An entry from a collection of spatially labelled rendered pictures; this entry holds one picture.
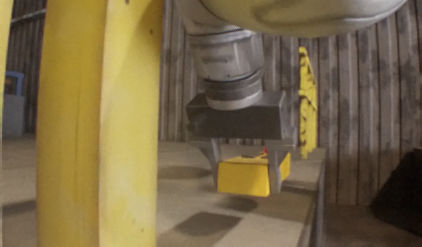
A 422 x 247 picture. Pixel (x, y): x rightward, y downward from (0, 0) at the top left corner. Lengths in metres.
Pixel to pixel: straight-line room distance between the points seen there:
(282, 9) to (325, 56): 3.86
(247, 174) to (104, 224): 0.28
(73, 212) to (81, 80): 0.08
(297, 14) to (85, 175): 0.15
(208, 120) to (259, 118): 0.07
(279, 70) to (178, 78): 1.56
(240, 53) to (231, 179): 0.20
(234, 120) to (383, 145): 3.64
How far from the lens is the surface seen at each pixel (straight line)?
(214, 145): 0.43
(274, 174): 0.43
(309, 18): 0.17
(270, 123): 0.37
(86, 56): 0.19
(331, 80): 3.97
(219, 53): 0.33
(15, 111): 5.14
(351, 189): 3.99
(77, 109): 0.19
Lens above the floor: 0.93
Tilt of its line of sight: 3 degrees up
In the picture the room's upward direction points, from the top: 1 degrees clockwise
